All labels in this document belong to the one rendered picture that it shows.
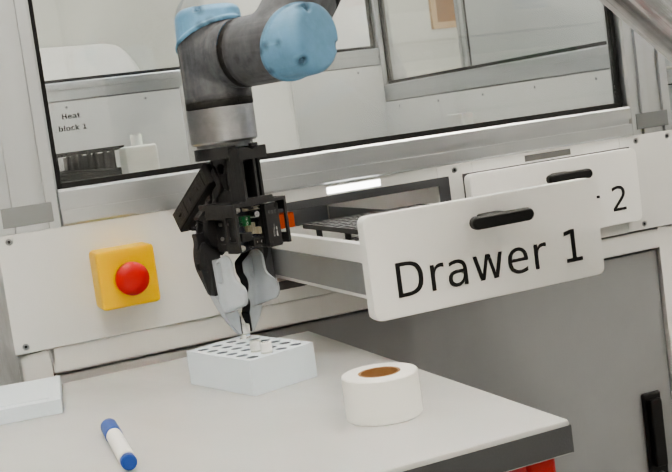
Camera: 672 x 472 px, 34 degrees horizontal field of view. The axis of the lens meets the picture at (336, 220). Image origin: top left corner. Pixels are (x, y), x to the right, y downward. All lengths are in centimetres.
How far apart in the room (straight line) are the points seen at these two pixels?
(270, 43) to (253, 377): 34
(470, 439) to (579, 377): 81
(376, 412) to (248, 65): 39
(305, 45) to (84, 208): 40
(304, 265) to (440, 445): 49
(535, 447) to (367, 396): 15
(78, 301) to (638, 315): 86
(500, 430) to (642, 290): 87
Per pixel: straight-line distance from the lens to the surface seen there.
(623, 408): 177
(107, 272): 134
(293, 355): 116
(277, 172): 144
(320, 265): 129
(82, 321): 138
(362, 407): 98
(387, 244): 113
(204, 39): 119
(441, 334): 157
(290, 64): 111
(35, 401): 122
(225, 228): 119
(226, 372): 117
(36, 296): 137
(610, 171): 168
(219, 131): 119
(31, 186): 136
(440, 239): 116
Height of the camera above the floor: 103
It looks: 5 degrees down
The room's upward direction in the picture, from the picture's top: 8 degrees counter-clockwise
